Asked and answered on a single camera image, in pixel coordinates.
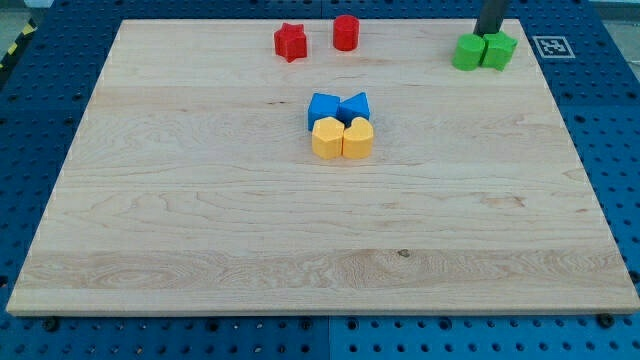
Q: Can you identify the light wooden board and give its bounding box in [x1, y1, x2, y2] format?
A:
[7, 19, 639, 316]

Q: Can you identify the yellow hexagon block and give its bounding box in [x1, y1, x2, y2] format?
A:
[311, 117, 345, 159]

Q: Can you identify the green star block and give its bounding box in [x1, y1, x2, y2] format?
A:
[481, 31, 518, 71]

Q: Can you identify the green cylinder block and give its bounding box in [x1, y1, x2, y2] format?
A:
[452, 33, 485, 71]

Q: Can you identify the blue cube block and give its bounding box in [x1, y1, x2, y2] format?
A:
[307, 93, 340, 131]

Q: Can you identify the white fiducial marker tag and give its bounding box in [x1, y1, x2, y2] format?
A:
[533, 35, 575, 59]

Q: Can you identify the red cylinder block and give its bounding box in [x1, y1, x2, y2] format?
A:
[333, 15, 360, 51]

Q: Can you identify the blue triangle block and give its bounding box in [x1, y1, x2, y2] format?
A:
[337, 92, 370, 127]

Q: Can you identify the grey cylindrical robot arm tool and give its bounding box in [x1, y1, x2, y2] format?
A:
[473, 0, 510, 37]

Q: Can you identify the yellow black hazard tape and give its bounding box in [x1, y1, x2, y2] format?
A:
[1, 18, 38, 71]

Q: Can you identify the yellow heart block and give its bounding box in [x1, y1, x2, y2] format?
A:
[342, 117, 375, 159]

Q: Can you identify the red star block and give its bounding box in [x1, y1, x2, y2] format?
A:
[274, 22, 308, 63]

